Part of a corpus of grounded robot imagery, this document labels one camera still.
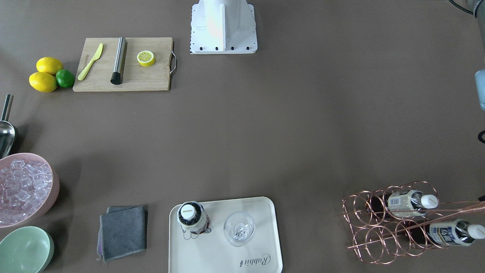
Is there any steel muddler black tip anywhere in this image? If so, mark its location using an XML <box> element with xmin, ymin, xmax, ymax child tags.
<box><xmin>110</xmin><ymin>37</ymin><xmax>128</xmax><ymax>85</ymax></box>

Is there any tea bottle dark liquid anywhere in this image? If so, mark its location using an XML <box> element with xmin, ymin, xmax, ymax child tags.
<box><xmin>177</xmin><ymin>201</ymin><xmax>211</xmax><ymax>235</ymax></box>

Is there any yellow plastic knife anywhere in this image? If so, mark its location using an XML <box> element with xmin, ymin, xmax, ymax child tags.
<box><xmin>77</xmin><ymin>43</ymin><xmax>103</xmax><ymax>81</ymax></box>

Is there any white serving tray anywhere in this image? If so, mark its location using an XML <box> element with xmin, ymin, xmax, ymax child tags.
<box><xmin>168</xmin><ymin>196</ymin><xmax>283</xmax><ymax>273</ymax></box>

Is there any green ceramic bowl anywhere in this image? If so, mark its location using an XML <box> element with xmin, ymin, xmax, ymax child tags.
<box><xmin>0</xmin><ymin>226</ymin><xmax>54</xmax><ymax>273</ymax></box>

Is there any copper wire bottle basket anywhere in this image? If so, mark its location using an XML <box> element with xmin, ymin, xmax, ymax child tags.
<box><xmin>342</xmin><ymin>181</ymin><xmax>484</xmax><ymax>264</ymax></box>

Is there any yellow lemon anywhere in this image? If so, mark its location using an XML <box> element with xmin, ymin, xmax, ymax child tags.
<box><xmin>36</xmin><ymin>56</ymin><xmax>64</xmax><ymax>76</ymax></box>
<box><xmin>29</xmin><ymin>72</ymin><xmax>58</xmax><ymax>92</ymax></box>

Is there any grey folded cloth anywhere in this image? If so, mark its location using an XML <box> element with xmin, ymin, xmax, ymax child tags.
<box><xmin>97</xmin><ymin>206</ymin><xmax>148</xmax><ymax>263</ymax></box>

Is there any pink bowl of ice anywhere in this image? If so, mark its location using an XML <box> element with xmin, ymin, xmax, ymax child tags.
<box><xmin>0</xmin><ymin>153</ymin><xmax>59</xmax><ymax>228</ymax></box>

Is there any green lime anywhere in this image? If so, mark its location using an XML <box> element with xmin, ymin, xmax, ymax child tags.
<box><xmin>55</xmin><ymin>69</ymin><xmax>76</xmax><ymax>88</ymax></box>

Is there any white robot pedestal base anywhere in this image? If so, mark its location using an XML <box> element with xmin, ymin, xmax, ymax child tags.
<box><xmin>189</xmin><ymin>0</ymin><xmax>258</xmax><ymax>54</ymax></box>

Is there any tea bottle in basket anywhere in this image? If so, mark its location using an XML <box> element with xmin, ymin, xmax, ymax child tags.
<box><xmin>405</xmin><ymin>219</ymin><xmax>485</xmax><ymax>246</ymax></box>
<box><xmin>366</xmin><ymin>190</ymin><xmax>439</xmax><ymax>221</ymax></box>

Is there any bamboo cutting board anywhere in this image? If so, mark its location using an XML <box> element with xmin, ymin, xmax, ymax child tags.
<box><xmin>73</xmin><ymin>37</ymin><xmax>174</xmax><ymax>92</ymax></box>

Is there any stemmed wine glass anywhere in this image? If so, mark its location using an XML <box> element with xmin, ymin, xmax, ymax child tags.
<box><xmin>224</xmin><ymin>211</ymin><xmax>256</xmax><ymax>247</ymax></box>

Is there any steel ice scoop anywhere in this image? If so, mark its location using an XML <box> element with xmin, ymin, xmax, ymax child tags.
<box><xmin>0</xmin><ymin>94</ymin><xmax>17</xmax><ymax>159</ymax></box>

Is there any half lemon slice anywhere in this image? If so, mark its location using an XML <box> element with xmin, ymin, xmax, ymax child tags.
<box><xmin>136</xmin><ymin>50</ymin><xmax>156</xmax><ymax>67</ymax></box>

